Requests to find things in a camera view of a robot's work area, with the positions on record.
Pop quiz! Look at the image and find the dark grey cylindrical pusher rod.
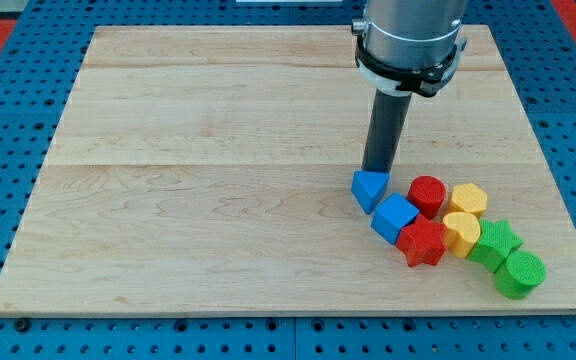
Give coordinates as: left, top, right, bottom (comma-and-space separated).
362, 90, 412, 173

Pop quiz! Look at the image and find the yellow heart block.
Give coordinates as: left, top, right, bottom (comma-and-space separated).
442, 212, 481, 259

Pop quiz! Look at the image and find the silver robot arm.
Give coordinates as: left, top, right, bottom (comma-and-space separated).
351, 0, 467, 70

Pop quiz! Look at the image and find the green star block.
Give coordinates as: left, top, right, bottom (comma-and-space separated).
467, 219, 523, 273

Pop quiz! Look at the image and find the red cylinder block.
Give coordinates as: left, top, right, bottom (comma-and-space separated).
407, 175, 447, 220

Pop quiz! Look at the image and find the black white clamp ring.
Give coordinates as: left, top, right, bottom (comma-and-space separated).
354, 34, 468, 99

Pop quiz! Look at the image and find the red star block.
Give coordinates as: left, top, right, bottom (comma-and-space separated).
395, 215, 447, 267

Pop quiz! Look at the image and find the blue triangle block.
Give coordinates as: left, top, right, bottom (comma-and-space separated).
351, 170, 390, 215

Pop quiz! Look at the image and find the yellow hexagon block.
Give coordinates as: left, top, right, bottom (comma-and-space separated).
447, 183, 488, 219

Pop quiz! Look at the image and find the blue cube block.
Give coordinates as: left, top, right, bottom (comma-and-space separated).
371, 193, 420, 245

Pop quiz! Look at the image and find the light wooden board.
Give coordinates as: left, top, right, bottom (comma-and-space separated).
0, 25, 576, 318

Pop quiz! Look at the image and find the green cylinder block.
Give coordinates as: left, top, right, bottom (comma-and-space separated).
494, 250, 547, 300

